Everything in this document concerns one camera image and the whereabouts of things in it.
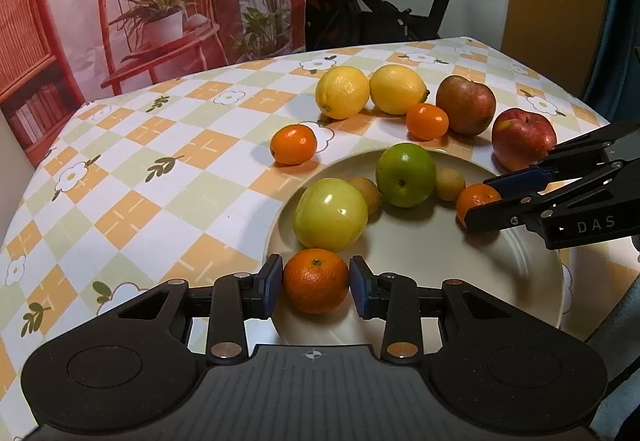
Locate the small tan round fruit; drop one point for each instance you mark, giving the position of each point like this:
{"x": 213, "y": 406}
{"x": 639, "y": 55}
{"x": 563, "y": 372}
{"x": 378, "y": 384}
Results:
{"x": 450, "y": 183}

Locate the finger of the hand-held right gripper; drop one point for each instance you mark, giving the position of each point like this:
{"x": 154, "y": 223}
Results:
{"x": 520, "y": 181}
{"x": 505, "y": 216}

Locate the green apple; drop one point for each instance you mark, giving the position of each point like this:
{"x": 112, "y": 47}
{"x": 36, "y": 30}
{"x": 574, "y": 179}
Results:
{"x": 405, "y": 175}

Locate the beige round plate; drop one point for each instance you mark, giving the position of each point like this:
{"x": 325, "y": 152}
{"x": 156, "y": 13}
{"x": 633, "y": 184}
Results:
{"x": 425, "y": 261}

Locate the blue curtain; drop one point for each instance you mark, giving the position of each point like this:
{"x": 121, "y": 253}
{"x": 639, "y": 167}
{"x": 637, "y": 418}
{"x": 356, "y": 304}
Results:
{"x": 625, "y": 21}

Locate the bright red apple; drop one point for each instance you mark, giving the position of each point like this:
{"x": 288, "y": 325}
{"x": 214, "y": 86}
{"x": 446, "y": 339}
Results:
{"x": 522, "y": 138}

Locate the small brown round fruit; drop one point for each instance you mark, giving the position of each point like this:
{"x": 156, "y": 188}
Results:
{"x": 369, "y": 193}

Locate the orange tangerine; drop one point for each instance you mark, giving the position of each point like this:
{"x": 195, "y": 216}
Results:
{"x": 426, "y": 121}
{"x": 475, "y": 201}
{"x": 293, "y": 144}
{"x": 316, "y": 280}

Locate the yellow lemon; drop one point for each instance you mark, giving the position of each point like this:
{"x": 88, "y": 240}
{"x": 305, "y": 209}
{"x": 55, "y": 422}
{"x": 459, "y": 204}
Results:
{"x": 398, "y": 88}
{"x": 343, "y": 92}

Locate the yellow-green apple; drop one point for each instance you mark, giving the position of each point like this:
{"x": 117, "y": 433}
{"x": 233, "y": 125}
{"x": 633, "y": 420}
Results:
{"x": 330, "y": 215}

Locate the dull red-green apple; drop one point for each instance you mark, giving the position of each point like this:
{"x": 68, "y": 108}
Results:
{"x": 465, "y": 105}

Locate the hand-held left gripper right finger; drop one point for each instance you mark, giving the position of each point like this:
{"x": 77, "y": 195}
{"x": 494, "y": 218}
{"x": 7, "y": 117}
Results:
{"x": 359, "y": 288}

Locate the checkered floral tablecloth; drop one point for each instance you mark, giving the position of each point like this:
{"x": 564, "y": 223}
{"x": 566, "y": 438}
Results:
{"x": 150, "y": 181}

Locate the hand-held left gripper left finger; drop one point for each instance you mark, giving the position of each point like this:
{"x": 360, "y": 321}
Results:
{"x": 274, "y": 283}

